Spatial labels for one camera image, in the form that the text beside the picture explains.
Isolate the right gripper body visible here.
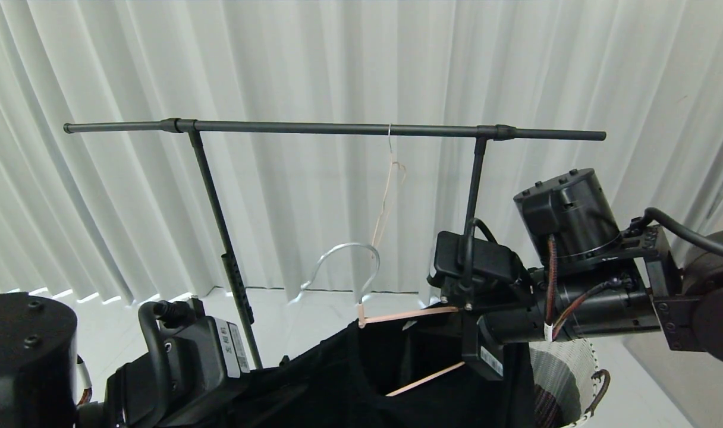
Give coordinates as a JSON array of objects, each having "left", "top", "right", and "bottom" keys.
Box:
[{"left": 461, "top": 262, "right": 659, "bottom": 381}]

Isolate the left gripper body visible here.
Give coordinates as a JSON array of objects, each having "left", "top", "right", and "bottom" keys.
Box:
[{"left": 210, "top": 318, "right": 252, "bottom": 393}]

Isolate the black garment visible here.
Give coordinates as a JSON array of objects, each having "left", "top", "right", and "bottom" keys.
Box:
[{"left": 231, "top": 309, "right": 537, "bottom": 428}]

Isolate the pink clothes hanger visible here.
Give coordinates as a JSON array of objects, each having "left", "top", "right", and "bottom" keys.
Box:
[
  {"left": 287, "top": 242, "right": 466, "bottom": 397},
  {"left": 370, "top": 124, "right": 407, "bottom": 250}
]

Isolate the white laundry basket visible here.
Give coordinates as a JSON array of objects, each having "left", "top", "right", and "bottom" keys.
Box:
[{"left": 528, "top": 339, "right": 611, "bottom": 428}]

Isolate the black clothes rack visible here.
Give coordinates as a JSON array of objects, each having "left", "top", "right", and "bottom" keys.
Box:
[{"left": 63, "top": 118, "right": 607, "bottom": 369}]

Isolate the white curtain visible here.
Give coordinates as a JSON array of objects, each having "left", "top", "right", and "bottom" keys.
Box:
[{"left": 0, "top": 0, "right": 723, "bottom": 304}]

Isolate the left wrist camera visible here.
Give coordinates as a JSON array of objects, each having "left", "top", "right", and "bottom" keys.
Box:
[{"left": 103, "top": 299, "right": 219, "bottom": 428}]

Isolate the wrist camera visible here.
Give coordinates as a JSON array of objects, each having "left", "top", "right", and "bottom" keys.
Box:
[
  {"left": 427, "top": 231, "right": 526, "bottom": 313},
  {"left": 103, "top": 299, "right": 219, "bottom": 428}
]

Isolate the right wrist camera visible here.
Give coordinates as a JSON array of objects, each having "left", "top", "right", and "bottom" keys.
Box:
[{"left": 427, "top": 231, "right": 526, "bottom": 313}]

